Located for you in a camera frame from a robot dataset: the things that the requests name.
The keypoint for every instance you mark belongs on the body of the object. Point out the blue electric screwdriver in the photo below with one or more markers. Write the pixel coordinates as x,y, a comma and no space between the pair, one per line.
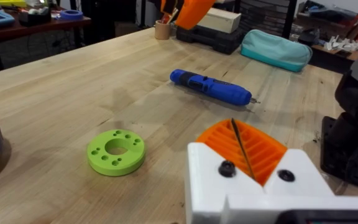
213,87

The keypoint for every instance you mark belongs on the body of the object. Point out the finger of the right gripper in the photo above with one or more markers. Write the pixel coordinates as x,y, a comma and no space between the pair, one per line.
194,12
163,6

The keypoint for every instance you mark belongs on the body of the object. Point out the black box with small items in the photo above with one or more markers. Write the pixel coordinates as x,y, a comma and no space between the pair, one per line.
34,17

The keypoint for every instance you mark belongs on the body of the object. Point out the heap of clutter on bench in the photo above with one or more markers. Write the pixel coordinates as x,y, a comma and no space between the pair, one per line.
334,28

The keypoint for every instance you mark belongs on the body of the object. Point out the black tool case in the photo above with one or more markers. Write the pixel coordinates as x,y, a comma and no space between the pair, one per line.
210,39

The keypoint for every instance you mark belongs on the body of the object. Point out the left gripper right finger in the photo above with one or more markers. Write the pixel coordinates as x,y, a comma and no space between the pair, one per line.
297,177

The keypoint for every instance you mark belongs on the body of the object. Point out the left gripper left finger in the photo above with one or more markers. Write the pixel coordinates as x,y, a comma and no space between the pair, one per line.
207,174

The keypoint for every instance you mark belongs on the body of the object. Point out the green disc with holes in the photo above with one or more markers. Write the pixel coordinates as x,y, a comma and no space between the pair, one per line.
126,161

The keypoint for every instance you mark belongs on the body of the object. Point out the dark wooden side table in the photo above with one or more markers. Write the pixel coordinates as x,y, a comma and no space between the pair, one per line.
26,32

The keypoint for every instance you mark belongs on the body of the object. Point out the wooden cup with pencils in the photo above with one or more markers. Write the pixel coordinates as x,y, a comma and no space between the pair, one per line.
162,31

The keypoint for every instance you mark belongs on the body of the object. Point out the beige cardboard box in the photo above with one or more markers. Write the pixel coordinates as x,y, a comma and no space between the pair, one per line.
221,20

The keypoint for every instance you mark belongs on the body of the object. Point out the blue tape roll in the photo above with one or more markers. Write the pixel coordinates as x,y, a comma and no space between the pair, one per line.
70,15

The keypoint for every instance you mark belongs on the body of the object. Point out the teal zip pouch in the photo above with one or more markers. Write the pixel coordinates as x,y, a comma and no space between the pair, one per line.
275,49

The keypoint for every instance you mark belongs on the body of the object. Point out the black stacked crates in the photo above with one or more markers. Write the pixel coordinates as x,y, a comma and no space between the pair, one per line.
266,15

